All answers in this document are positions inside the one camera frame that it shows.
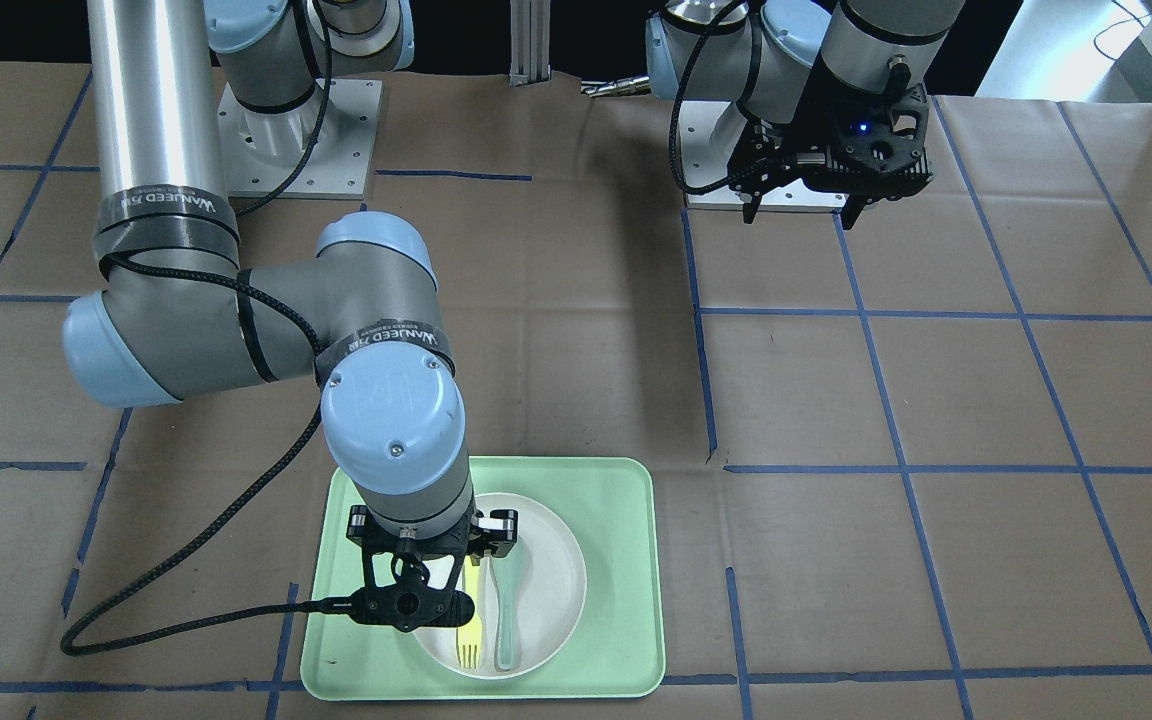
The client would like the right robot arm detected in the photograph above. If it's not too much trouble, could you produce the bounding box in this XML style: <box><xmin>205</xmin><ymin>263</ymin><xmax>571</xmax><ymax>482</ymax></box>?
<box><xmin>61</xmin><ymin>1</ymin><xmax>518</xmax><ymax>655</ymax></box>

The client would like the light green tray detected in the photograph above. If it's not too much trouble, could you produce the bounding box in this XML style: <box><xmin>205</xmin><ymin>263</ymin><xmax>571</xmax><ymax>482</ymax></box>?
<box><xmin>300</xmin><ymin>456</ymin><xmax>666</xmax><ymax>702</ymax></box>

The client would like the yellow plastic fork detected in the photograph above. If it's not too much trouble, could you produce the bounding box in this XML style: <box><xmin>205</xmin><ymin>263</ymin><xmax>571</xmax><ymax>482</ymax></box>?
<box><xmin>456</xmin><ymin>558</ymin><xmax>483</xmax><ymax>670</ymax></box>

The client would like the aluminium frame post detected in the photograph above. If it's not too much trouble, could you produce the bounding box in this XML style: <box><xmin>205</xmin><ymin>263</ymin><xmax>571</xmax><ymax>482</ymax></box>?
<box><xmin>508</xmin><ymin>0</ymin><xmax>552</xmax><ymax>88</ymax></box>

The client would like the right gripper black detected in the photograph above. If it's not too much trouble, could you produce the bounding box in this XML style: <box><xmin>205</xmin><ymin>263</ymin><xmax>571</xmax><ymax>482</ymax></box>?
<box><xmin>346</xmin><ymin>505</ymin><xmax>518</xmax><ymax>632</ymax></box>

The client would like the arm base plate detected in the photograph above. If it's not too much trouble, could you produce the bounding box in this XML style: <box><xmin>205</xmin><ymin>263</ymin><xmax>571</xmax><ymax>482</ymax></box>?
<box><xmin>218</xmin><ymin>79</ymin><xmax>382</xmax><ymax>200</ymax></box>
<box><xmin>679</xmin><ymin>100</ymin><xmax>847</xmax><ymax>213</ymax></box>

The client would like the brown paper table cover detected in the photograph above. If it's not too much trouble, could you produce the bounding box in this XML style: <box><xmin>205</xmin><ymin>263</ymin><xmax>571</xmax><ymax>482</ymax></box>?
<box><xmin>0</xmin><ymin>63</ymin><xmax>1152</xmax><ymax>719</ymax></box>

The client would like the beige round plate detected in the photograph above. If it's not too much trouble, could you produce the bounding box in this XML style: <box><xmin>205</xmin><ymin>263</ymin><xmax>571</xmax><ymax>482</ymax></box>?
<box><xmin>414</xmin><ymin>492</ymin><xmax>588</xmax><ymax>682</ymax></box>

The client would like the teal plastic spoon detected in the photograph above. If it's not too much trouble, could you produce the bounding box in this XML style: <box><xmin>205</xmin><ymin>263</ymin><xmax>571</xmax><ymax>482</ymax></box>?
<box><xmin>492</xmin><ymin>539</ymin><xmax>526</xmax><ymax>673</ymax></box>

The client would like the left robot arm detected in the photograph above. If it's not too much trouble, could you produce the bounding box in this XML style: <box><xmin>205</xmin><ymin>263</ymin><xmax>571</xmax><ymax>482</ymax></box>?
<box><xmin>645</xmin><ymin>1</ymin><xmax>964</xmax><ymax>228</ymax></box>

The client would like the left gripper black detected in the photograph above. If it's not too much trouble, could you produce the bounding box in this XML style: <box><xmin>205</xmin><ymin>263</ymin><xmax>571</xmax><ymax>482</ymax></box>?
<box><xmin>732</xmin><ymin>70</ymin><xmax>934</xmax><ymax>232</ymax></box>

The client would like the black braided cable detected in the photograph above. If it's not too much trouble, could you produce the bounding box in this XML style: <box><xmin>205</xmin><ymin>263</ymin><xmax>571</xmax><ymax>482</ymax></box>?
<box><xmin>59</xmin><ymin>0</ymin><xmax>357</xmax><ymax>658</ymax></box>

